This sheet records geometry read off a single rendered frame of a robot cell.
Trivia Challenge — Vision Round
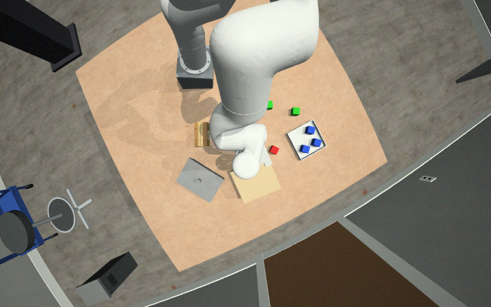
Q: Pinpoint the brown cardboard box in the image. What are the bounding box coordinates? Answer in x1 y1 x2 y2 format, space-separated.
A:
194 122 210 146

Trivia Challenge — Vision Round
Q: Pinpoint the blue block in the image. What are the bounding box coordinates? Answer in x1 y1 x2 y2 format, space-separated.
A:
305 126 315 135
311 138 322 147
300 145 310 154

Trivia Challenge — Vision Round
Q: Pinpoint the red block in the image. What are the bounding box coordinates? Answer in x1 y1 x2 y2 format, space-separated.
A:
269 145 279 155

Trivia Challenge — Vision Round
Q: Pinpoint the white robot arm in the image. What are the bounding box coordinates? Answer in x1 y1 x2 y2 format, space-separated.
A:
160 0 319 179

